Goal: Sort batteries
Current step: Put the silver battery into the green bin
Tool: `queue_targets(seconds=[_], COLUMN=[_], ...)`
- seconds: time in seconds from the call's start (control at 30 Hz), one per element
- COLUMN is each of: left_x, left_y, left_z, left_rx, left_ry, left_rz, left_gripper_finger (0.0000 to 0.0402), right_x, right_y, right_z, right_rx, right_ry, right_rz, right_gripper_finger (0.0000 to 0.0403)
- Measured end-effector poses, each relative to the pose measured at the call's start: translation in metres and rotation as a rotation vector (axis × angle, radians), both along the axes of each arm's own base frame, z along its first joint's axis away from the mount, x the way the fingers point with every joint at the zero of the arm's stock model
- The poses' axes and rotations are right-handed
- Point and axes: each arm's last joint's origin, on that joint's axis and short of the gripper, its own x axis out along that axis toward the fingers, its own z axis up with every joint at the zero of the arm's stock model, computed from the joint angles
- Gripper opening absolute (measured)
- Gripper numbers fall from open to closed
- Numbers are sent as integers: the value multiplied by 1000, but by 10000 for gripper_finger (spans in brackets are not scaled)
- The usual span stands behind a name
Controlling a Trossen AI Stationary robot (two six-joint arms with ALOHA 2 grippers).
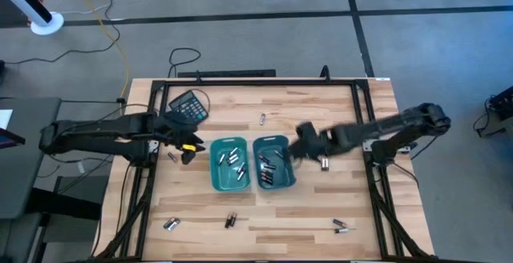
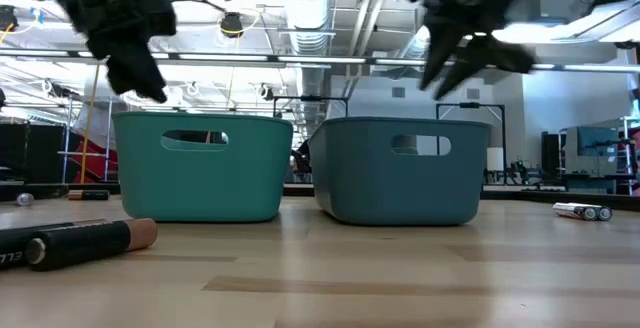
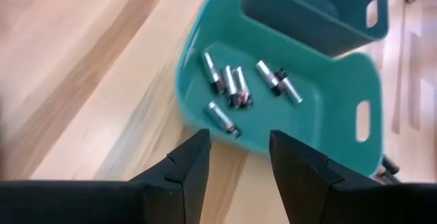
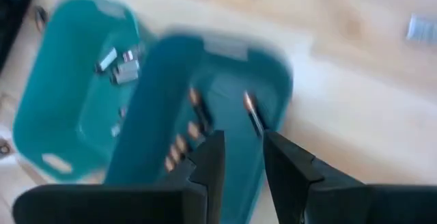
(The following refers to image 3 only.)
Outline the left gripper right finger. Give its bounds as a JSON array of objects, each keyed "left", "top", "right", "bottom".
[{"left": 268, "top": 130, "right": 437, "bottom": 224}]

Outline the teal green plastic bin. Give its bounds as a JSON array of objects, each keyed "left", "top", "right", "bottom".
[{"left": 174, "top": 0, "right": 385, "bottom": 179}]

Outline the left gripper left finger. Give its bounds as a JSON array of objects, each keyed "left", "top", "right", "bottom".
[{"left": 0, "top": 128, "right": 212, "bottom": 224}]

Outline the blue-grey plastic bin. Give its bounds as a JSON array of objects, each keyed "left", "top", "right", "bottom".
[{"left": 234, "top": 0, "right": 390, "bottom": 58}]

